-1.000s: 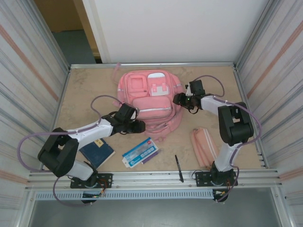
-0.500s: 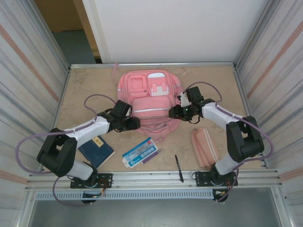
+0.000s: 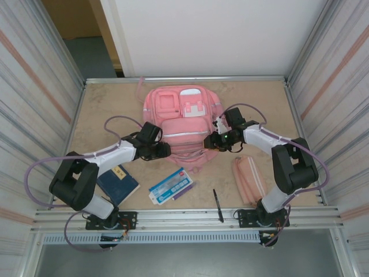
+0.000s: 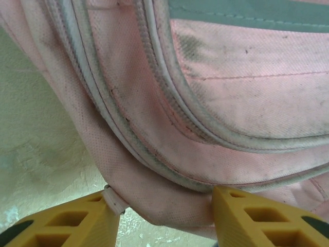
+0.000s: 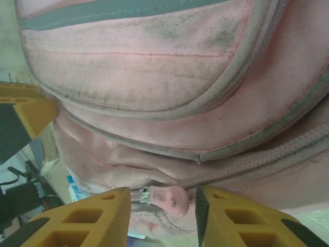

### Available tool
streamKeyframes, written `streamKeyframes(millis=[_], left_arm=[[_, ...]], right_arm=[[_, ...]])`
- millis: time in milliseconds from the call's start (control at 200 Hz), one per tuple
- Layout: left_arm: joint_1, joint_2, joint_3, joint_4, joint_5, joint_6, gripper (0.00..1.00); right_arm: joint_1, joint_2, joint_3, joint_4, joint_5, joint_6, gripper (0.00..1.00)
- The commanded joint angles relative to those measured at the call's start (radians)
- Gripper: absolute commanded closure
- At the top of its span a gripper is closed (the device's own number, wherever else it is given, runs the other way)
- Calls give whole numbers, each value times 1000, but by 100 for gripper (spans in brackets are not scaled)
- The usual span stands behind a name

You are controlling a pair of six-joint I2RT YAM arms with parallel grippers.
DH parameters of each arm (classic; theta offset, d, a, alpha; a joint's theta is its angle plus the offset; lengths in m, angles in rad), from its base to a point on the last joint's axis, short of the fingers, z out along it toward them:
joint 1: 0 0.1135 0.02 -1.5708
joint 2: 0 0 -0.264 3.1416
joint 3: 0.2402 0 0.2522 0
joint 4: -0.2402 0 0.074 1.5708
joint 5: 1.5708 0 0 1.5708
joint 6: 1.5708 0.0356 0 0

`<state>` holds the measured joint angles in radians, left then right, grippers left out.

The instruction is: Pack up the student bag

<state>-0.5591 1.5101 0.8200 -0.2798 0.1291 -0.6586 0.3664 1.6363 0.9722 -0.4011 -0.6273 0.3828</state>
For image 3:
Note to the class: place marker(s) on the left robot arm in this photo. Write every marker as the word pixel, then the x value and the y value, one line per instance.
pixel 75 181

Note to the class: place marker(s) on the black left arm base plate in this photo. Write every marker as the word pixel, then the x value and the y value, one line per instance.
pixel 129 220

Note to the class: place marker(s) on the wide aluminium frame rail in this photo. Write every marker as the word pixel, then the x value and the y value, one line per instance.
pixel 178 219

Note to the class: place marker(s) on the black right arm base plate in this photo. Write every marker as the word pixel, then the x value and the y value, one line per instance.
pixel 245 219

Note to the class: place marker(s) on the pink pencil case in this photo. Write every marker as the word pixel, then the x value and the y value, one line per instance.
pixel 249 179

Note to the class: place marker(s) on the aluminium side frame rail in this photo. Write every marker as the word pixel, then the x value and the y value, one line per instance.
pixel 302 135
pixel 72 130

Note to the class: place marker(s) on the purple pen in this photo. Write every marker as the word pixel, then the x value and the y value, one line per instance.
pixel 184 191

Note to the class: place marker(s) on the blue and white card pack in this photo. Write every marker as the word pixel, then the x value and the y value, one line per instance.
pixel 170 186

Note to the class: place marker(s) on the pink student backpack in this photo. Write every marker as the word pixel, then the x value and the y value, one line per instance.
pixel 184 130

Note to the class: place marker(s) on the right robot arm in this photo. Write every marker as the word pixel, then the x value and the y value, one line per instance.
pixel 294 167

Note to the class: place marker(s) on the black pen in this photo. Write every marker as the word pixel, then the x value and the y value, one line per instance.
pixel 218 205

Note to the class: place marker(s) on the thin aluminium frame rail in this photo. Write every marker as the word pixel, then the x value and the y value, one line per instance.
pixel 230 79

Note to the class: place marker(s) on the dark blue notebook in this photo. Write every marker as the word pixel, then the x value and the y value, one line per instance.
pixel 121 184

